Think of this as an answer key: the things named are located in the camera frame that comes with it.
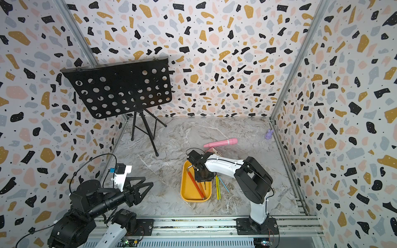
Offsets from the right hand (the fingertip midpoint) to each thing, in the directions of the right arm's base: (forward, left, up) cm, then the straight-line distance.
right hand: (200, 179), depth 89 cm
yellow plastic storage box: (-7, +6, 0) cm, 9 cm away
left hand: (-13, +18, +27) cm, 35 cm away
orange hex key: (-5, -1, -1) cm, 5 cm away
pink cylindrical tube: (+26, -17, +2) cm, 31 cm away
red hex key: (+7, +8, +1) cm, 10 cm away
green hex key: (-4, -11, -1) cm, 12 cm away
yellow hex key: (-4, -10, 0) cm, 11 cm away
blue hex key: (-2, -14, -2) cm, 14 cm away
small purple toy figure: (+33, -46, +3) cm, 56 cm away
